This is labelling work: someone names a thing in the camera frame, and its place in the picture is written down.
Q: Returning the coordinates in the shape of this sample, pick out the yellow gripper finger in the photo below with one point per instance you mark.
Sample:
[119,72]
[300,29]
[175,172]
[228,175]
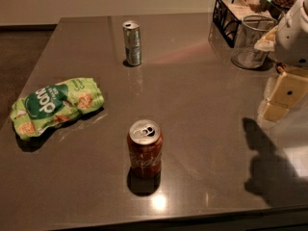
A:
[283,92]

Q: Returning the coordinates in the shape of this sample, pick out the green rice chip bag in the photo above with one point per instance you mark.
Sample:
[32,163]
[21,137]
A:
[55,105]

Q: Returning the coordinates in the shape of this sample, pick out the clear glass cup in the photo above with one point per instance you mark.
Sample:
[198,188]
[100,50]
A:
[253,27]

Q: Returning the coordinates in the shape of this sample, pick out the silver slim can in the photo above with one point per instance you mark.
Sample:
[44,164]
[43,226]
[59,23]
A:
[132,42]

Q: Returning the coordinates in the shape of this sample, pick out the black wire basket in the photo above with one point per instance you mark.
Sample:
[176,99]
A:
[228,15]

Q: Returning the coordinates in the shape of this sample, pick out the red cola can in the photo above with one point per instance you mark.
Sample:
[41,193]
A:
[145,142]

